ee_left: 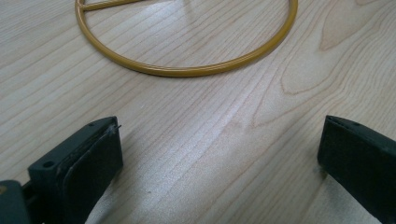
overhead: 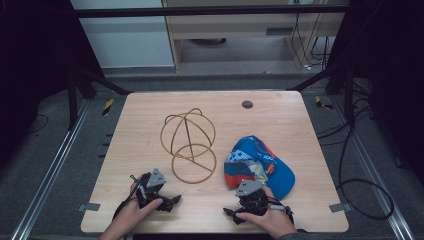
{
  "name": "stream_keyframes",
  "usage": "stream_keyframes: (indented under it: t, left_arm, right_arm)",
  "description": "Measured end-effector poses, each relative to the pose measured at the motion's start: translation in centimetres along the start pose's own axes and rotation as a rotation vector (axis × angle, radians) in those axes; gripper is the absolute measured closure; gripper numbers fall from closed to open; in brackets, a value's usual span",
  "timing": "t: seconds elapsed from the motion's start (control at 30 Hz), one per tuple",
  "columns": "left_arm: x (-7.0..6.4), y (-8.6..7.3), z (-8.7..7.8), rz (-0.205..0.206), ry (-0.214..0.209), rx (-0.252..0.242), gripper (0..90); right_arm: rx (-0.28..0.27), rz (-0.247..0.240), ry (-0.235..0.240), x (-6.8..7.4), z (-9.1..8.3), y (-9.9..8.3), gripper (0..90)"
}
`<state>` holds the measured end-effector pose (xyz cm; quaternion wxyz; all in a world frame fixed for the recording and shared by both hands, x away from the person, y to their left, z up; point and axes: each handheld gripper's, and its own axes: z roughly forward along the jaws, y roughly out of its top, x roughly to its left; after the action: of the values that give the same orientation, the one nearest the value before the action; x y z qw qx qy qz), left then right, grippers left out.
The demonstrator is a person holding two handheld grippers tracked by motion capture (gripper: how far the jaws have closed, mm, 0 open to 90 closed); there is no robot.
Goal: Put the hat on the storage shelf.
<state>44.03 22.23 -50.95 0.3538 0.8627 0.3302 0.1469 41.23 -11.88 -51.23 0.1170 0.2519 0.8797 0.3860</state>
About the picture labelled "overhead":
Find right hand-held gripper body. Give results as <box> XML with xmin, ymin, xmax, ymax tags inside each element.
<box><xmin>234</xmin><ymin>179</ymin><xmax>270</xmax><ymax>216</ymax></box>

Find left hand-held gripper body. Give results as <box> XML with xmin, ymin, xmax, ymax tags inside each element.
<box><xmin>134</xmin><ymin>168</ymin><xmax>168</xmax><ymax>210</ymax></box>

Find blue and red cap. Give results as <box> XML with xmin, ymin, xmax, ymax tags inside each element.
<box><xmin>223</xmin><ymin>134</ymin><xmax>297</xmax><ymax>201</ymax></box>

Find copper wire hat stand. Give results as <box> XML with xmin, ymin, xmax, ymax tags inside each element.
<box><xmin>159</xmin><ymin>107</ymin><xmax>218</xmax><ymax>185</ymax></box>

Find person's left hand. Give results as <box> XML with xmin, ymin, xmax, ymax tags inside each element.
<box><xmin>113</xmin><ymin>173</ymin><xmax>165</xmax><ymax>232</ymax></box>

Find person's right hand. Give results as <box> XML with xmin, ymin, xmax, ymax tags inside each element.
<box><xmin>235</xmin><ymin>186</ymin><xmax>298</xmax><ymax>240</ymax></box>

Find grey tape strip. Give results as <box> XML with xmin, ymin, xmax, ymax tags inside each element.
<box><xmin>328</xmin><ymin>202</ymin><xmax>353</xmax><ymax>214</ymax></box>
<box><xmin>76</xmin><ymin>202</ymin><xmax>102</xmax><ymax>213</ymax></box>

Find yellow black striped tape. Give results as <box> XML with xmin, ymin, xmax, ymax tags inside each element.
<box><xmin>314</xmin><ymin>95</ymin><xmax>335</xmax><ymax>111</ymax></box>
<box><xmin>101</xmin><ymin>98</ymin><xmax>115</xmax><ymax>117</ymax></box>

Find black metal stand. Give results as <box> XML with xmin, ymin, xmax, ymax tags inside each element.
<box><xmin>287</xmin><ymin>62</ymin><xmax>357</xmax><ymax>127</ymax></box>
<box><xmin>65</xmin><ymin>64</ymin><xmax>133</xmax><ymax>132</ymax></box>

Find white cabinet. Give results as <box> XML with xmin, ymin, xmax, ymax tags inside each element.
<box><xmin>69</xmin><ymin>0</ymin><xmax>176</xmax><ymax>70</ymax></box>

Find black curtain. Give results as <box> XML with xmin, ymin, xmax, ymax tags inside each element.
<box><xmin>325</xmin><ymin>0</ymin><xmax>424</xmax><ymax>186</ymax></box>
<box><xmin>0</xmin><ymin>0</ymin><xmax>105</xmax><ymax>169</ymax></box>

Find black horizontal metal bar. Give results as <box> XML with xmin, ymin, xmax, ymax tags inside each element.
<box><xmin>73</xmin><ymin>4</ymin><xmax>350</xmax><ymax>19</ymax></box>

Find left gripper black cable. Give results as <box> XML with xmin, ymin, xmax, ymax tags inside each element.
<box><xmin>112</xmin><ymin>174</ymin><xmax>143</xmax><ymax>220</ymax></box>

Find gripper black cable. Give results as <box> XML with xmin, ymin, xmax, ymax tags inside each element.
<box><xmin>112</xmin><ymin>174</ymin><xmax>143</xmax><ymax>220</ymax></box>
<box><xmin>266</xmin><ymin>196</ymin><xmax>295</xmax><ymax>225</ymax></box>

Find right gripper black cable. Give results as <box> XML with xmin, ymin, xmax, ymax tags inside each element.
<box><xmin>266</xmin><ymin>196</ymin><xmax>295</xmax><ymax>225</ymax></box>

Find long black looped floor cable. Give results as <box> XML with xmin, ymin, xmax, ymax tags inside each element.
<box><xmin>335</xmin><ymin>125</ymin><xmax>395</xmax><ymax>221</ymax></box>

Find metal floor rail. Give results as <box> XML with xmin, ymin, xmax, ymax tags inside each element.
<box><xmin>331</xmin><ymin>95</ymin><xmax>416</xmax><ymax>240</ymax></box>
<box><xmin>9</xmin><ymin>99</ymin><xmax>92</xmax><ymax>240</ymax></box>

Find thin black floor cable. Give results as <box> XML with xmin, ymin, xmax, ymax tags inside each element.
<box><xmin>30</xmin><ymin>113</ymin><xmax>50</xmax><ymax>135</ymax></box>

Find black cables under desk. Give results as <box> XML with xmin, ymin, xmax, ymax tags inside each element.
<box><xmin>291</xmin><ymin>13</ymin><xmax>332</xmax><ymax>72</ymax></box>

